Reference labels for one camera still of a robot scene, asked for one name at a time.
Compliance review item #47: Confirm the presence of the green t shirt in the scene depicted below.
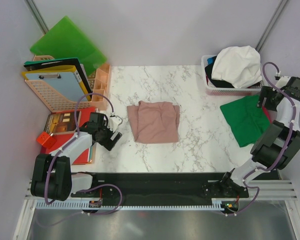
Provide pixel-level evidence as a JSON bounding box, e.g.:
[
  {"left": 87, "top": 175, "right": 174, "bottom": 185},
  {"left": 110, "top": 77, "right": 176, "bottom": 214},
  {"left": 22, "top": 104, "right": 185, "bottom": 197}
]
[{"left": 220, "top": 95, "right": 270, "bottom": 148}]

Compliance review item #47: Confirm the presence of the white t shirt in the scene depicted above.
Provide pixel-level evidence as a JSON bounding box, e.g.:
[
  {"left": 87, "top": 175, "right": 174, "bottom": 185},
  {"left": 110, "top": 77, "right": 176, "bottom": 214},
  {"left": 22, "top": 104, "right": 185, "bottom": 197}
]
[{"left": 211, "top": 45, "right": 262, "bottom": 89}]

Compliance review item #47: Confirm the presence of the pink t shirt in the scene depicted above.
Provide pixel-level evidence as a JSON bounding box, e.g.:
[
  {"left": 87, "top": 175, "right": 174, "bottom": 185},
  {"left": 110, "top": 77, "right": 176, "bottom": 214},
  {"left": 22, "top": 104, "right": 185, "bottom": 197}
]
[{"left": 126, "top": 101, "right": 180, "bottom": 144}]

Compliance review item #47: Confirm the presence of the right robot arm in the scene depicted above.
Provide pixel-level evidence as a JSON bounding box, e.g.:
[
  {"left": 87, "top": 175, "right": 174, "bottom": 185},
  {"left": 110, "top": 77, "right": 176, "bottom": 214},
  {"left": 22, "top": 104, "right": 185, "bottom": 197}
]
[{"left": 219, "top": 76, "right": 300, "bottom": 198}]

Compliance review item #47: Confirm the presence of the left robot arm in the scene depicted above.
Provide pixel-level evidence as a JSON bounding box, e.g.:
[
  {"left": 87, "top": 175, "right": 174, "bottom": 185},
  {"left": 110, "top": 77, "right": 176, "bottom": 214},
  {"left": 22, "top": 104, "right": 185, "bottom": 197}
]
[{"left": 30, "top": 112, "right": 123, "bottom": 205}]

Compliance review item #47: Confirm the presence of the white laundry basket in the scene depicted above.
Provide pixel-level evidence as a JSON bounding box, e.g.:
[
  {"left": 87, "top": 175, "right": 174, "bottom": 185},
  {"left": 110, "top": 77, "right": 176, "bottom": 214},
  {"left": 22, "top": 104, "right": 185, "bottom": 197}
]
[{"left": 201, "top": 54, "right": 267, "bottom": 96}]

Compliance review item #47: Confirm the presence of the teal folder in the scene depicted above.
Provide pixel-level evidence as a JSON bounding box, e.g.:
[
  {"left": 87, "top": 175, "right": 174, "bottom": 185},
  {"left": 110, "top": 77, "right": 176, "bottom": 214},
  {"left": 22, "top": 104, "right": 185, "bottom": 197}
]
[{"left": 87, "top": 109, "right": 100, "bottom": 163}]

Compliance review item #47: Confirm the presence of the red folder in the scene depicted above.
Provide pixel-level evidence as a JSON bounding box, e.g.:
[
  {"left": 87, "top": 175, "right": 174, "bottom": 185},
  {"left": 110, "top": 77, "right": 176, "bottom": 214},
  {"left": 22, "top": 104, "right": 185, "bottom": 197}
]
[{"left": 40, "top": 107, "right": 96, "bottom": 166}]

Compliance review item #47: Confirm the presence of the brown book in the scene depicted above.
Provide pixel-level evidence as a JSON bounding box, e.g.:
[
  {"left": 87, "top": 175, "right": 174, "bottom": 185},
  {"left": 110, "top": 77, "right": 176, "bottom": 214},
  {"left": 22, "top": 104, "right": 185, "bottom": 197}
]
[{"left": 43, "top": 111, "right": 77, "bottom": 135}]

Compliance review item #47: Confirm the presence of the orange desk organizer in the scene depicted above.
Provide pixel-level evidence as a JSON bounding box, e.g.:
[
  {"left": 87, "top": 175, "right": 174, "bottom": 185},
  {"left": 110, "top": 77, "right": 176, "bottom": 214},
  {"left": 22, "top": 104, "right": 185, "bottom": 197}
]
[{"left": 88, "top": 63, "right": 112, "bottom": 111}]

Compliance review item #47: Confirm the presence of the red cube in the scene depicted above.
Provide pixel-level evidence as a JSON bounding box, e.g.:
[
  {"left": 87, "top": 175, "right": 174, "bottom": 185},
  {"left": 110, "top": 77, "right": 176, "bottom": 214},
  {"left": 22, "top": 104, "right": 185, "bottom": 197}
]
[{"left": 36, "top": 131, "right": 57, "bottom": 149}]

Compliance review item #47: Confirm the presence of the pink file rack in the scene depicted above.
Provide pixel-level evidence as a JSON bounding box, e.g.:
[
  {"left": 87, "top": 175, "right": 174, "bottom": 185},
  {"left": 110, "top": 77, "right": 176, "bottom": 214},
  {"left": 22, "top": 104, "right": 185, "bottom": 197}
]
[{"left": 23, "top": 54, "right": 100, "bottom": 113}]

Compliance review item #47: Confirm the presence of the blue clipboard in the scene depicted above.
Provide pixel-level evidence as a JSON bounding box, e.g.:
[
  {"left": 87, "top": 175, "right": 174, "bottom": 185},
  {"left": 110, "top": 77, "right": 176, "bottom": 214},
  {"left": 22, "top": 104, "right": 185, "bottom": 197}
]
[{"left": 24, "top": 71, "right": 86, "bottom": 102}]

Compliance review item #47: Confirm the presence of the black t shirt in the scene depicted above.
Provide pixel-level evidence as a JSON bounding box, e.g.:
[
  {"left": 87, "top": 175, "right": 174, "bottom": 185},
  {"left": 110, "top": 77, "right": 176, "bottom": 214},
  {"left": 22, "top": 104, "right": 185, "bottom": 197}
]
[{"left": 204, "top": 62, "right": 235, "bottom": 89}]

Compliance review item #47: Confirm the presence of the yellow folder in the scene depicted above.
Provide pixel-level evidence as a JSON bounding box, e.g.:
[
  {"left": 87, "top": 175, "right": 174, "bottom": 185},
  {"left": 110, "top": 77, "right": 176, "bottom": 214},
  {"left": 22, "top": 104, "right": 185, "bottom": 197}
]
[{"left": 21, "top": 65, "right": 91, "bottom": 94}]

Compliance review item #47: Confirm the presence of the black folder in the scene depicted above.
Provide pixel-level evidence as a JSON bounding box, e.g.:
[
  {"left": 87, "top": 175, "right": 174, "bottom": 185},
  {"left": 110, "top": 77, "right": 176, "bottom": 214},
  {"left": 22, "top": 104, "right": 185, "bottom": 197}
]
[{"left": 23, "top": 57, "right": 90, "bottom": 87}]

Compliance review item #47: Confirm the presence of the green plastic folder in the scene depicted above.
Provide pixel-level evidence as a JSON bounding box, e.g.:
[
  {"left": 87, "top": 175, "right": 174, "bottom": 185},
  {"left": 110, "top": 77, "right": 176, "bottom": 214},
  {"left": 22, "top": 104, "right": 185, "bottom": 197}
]
[{"left": 30, "top": 16, "right": 107, "bottom": 75}]

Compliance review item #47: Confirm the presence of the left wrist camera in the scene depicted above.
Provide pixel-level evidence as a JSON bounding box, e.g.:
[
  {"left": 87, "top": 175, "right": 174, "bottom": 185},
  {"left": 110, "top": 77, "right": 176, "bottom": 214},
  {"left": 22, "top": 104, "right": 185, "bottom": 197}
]
[{"left": 107, "top": 115, "right": 123, "bottom": 132}]

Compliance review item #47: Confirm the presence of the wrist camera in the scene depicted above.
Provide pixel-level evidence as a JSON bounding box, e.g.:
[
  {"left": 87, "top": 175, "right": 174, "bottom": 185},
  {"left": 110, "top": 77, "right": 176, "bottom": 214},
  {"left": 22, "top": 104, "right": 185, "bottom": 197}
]
[
  {"left": 107, "top": 115, "right": 123, "bottom": 132},
  {"left": 275, "top": 75, "right": 291, "bottom": 89}
]

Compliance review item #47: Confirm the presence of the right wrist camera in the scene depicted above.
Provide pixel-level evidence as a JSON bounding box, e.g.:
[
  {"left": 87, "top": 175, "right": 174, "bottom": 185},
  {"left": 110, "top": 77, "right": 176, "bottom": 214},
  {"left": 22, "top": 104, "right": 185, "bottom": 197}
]
[{"left": 275, "top": 75, "right": 291, "bottom": 89}]

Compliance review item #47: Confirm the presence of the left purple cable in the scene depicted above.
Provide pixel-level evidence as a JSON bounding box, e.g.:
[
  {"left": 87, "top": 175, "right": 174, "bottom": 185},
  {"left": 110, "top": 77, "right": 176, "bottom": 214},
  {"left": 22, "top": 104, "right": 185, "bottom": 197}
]
[{"left": 43, "top": 92, "right": 123, "bottom": 216}]

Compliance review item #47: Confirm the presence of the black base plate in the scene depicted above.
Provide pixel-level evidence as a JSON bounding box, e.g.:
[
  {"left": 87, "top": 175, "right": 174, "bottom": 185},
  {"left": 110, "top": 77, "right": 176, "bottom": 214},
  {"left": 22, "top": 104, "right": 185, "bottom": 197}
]
[{"left": 71, "top": 172, "right": 240, "bottom": 205}]

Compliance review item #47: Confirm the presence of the white cable duct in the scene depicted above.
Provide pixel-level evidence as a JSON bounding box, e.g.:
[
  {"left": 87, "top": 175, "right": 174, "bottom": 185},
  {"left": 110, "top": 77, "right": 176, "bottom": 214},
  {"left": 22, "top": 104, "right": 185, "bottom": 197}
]
[{"left": 35, "top": 198, "right": 233, "bottom": 211}]

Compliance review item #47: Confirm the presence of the aluminium frame rail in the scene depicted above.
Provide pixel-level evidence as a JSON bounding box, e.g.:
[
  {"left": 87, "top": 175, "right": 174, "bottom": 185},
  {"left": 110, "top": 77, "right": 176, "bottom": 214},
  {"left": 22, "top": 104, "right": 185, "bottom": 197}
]
[{"left": 24, "top": 179, "right": 299, "bottom": 201}]

